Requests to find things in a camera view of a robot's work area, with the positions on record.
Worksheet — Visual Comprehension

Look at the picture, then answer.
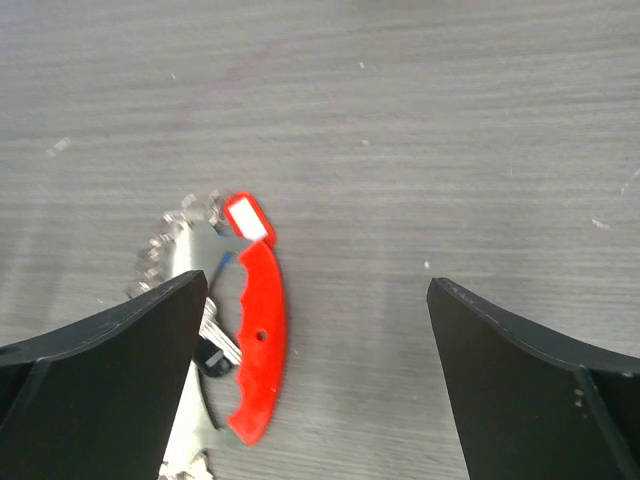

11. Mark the red plastic handle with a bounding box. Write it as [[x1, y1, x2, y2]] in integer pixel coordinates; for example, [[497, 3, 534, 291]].
[[228, 240, 287, 446]]

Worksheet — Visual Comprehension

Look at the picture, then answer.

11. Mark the black capped key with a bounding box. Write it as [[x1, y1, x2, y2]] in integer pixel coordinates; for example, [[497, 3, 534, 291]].
[[193, 297, 241, 378]]

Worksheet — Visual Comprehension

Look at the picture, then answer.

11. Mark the blue capped key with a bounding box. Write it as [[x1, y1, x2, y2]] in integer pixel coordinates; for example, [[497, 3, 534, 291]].
[[213, 231, 234, 281]]

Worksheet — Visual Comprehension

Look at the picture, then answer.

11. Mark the red key tag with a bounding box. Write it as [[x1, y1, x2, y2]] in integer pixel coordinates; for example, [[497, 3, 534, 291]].
[[223, 191, 277, 248]]

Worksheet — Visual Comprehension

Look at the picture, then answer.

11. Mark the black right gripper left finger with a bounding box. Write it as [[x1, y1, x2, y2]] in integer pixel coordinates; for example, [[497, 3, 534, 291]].
[[1, 293, 177, 479]]

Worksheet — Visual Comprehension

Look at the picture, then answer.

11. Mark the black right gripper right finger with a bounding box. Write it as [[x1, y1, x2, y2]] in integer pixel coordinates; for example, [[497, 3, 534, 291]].
[[426, 278, 639, 480]]

